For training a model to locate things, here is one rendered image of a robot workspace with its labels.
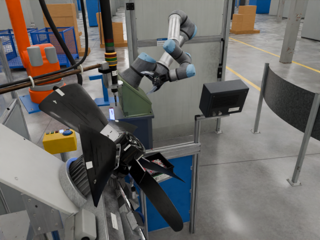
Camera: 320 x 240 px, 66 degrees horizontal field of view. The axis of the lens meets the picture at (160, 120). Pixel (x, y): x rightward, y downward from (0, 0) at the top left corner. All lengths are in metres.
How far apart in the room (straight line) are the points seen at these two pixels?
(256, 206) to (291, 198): 0.37
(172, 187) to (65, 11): 7.69
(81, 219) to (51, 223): 0.29
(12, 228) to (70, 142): 0.47
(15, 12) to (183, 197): 3.99
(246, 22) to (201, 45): 10.42
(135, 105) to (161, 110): 1.45
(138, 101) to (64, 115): 0.79
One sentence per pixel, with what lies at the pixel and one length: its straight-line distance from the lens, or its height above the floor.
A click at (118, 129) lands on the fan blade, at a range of 1.18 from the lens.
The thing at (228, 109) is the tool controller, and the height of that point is 1.09.
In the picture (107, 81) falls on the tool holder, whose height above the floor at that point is 1.46.
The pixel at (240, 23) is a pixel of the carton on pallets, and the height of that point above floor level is 0.49.
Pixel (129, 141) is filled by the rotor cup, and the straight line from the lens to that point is 0.93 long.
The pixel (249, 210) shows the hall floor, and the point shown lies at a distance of 2.49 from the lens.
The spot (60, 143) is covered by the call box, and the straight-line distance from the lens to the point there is 1.43.
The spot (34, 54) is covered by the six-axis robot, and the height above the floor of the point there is 0.93.
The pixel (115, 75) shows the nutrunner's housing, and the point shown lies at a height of 1.47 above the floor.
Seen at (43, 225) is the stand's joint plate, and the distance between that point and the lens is 1.08.
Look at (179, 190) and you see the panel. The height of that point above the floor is 0.47.
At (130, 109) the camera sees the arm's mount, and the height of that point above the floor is 1.06.
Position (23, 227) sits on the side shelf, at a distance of 1.30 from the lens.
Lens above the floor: 1.74
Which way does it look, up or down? 27 degrees down
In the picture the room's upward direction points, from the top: 1 degrees counter-clockwise
